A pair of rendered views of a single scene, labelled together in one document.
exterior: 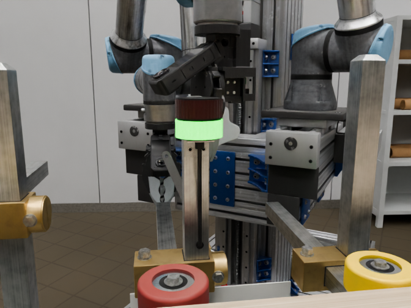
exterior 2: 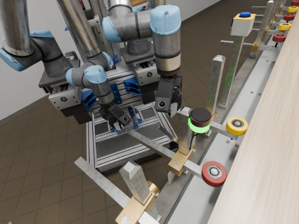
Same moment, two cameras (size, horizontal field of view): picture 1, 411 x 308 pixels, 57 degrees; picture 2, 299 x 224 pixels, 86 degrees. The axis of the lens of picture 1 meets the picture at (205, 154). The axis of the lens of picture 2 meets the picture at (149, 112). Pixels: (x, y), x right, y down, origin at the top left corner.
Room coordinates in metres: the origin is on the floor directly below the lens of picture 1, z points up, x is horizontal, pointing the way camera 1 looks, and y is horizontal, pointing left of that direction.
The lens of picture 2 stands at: (0.31, 0.31, 1.45)
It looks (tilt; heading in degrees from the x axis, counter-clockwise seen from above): 44 degrees down; 323
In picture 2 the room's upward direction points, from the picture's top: 11 degrees counter-clockwise
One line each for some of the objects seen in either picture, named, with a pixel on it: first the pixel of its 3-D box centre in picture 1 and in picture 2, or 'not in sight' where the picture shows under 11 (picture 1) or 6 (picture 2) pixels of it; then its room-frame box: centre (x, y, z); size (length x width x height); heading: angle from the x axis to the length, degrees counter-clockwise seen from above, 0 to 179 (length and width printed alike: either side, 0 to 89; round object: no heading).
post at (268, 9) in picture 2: not in sight; (260, 35); (0.70, -1.22, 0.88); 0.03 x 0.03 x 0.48; 8
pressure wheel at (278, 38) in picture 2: not in sight; (277, 42); (0.56, -1.20, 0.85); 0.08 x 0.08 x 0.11
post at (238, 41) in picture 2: not in sight; (230, 76); (0.59, -0.49, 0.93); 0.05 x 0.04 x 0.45; 98
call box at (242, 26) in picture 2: not in sight; (242, 26); (0.59, -0.49, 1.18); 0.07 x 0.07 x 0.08; 8
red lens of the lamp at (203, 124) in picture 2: (199, 107); (200, 117); (0.48, 0.01, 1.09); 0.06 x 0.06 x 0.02
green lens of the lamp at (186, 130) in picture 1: (199, 128); (199, 122); (0.48, 0.01, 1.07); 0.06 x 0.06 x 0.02
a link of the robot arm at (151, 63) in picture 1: (158, 79); (97, 81); (0.89, 0.11, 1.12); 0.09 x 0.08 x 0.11; 20
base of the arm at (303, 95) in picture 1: (310, 91); (137, 42); (1.12, -0.31, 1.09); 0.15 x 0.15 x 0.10
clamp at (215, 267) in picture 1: (180, 271); (182, 158); (0.52, 0.04, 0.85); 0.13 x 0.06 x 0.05; 98
